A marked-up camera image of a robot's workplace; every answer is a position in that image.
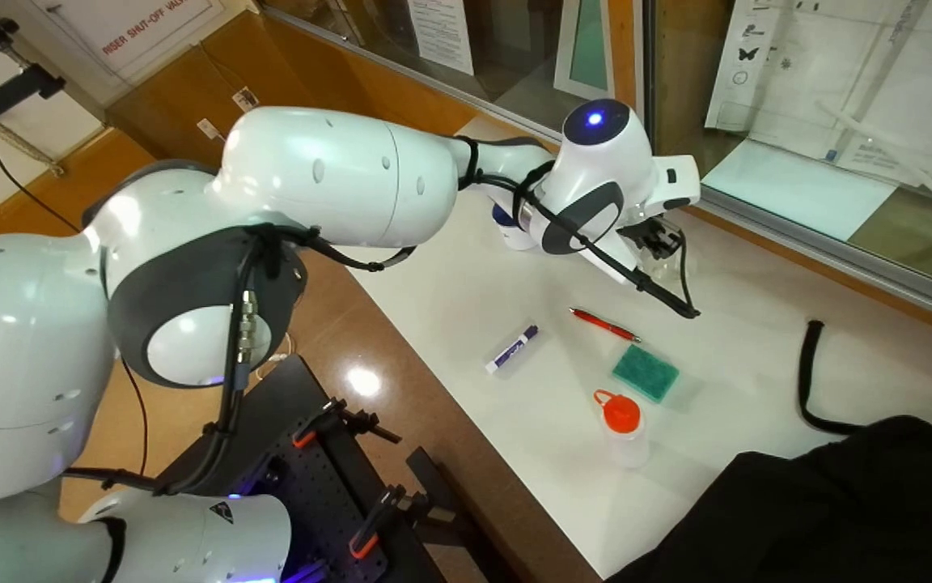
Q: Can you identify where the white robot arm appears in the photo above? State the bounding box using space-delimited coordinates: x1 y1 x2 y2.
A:
0 98 698 583

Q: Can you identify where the white mug blue interior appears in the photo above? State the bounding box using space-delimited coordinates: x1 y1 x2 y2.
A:
491 203 533 252

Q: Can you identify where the black bag strap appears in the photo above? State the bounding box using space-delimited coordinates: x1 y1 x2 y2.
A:
794 316 867 439

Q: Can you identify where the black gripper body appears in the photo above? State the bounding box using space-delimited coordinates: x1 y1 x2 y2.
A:
627 218 688 277

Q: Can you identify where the black mounting table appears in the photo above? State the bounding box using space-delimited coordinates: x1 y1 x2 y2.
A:
151 352 459 583

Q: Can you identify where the black cloth bag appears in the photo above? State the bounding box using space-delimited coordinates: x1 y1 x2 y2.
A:
608 419 932 583

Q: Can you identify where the red pen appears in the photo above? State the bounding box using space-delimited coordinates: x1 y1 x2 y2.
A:
574 308 639 344

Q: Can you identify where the green sponge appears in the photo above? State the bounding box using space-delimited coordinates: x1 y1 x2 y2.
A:
611 344 680 402

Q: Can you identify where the blue white marker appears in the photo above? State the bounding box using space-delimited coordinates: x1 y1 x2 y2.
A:
487 323 540 377

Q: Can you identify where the orange round lid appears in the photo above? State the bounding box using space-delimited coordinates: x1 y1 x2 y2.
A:
593 389 644 433

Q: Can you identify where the orange black clamp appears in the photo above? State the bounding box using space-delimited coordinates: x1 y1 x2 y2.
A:
290 398 397 449
347 485 434 564

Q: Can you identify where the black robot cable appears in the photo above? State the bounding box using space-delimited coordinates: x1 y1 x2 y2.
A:
454 136 704 323

